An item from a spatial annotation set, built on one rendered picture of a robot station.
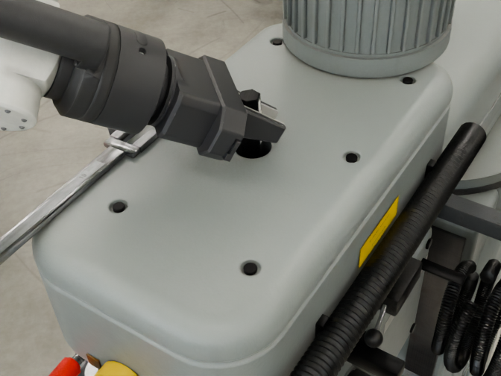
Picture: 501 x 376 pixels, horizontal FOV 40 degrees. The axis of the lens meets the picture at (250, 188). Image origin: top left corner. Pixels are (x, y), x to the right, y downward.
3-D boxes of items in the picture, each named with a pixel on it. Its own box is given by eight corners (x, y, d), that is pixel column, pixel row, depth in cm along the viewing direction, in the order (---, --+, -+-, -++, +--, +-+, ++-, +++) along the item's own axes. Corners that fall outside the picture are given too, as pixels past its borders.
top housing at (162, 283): (249, 469, 61) (238, 368, 50) (39, 340, 72) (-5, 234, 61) (447, 168, 89) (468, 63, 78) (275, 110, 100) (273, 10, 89)
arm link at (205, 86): (188, 114, 72) (77, 82, 66) (228, 36, 67) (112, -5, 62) (213, 192, 63) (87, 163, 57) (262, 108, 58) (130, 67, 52)
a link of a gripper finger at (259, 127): (271, 143, 68) (217, 128, 65) (287, 118, 66) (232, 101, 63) (276, 153, 67) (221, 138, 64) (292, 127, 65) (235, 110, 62)
